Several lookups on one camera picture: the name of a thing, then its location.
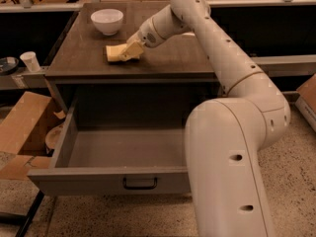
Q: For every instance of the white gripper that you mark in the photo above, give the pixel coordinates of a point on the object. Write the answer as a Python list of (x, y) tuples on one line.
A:
[(146, 34)]

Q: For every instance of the yellow sponge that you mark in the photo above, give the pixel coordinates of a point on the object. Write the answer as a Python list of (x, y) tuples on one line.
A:
[(114, 53)]

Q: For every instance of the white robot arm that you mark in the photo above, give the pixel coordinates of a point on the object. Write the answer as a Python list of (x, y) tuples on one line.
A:
[(223, 136)]

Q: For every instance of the dark wooden drawer cabinet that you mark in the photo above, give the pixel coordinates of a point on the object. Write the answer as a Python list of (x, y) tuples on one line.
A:
[(81, 58)]

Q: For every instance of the open grey top drawer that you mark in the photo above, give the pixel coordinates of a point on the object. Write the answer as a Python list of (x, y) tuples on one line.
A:
[(103, 142)]

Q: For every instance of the white ceramic bowl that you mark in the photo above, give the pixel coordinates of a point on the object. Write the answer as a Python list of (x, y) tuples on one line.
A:
[(107, 21)]

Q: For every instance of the white paper cup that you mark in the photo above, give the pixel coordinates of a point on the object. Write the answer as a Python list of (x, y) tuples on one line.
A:
[(30, 60)]

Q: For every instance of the round wooden plate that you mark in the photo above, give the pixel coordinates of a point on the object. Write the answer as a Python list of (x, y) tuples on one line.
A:
[(53, 136)]

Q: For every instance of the black round lid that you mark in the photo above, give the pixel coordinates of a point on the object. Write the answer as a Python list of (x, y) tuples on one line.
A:
[(8, 65)]

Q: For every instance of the brown cardboard box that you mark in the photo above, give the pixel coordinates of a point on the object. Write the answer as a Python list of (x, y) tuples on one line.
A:
[(23, 132)]

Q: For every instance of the cardboard box at right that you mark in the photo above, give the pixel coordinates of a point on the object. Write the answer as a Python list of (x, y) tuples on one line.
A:
[(306, 102)]

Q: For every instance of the black drawer handle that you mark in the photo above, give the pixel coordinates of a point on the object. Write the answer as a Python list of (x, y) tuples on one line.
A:
[(139, 184)]

